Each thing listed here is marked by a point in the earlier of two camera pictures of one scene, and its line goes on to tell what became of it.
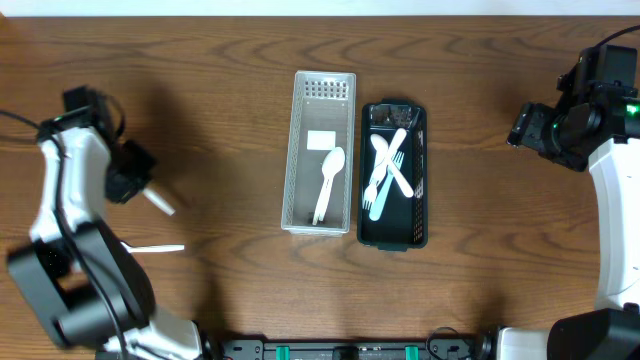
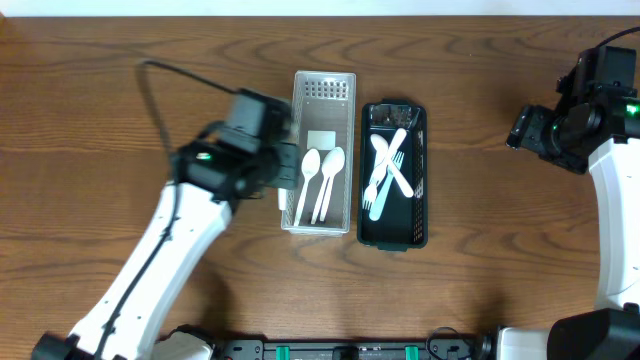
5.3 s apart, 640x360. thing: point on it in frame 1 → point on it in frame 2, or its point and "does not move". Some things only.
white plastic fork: x=371 y=192 does not move
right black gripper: x=523 y=126 does not move
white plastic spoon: x=163 y=205 → x=310 y=162
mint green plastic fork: x=384 y=188 does not move
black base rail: x=436 y=348 does not move
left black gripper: x=132 y=176 → x=288 y=165
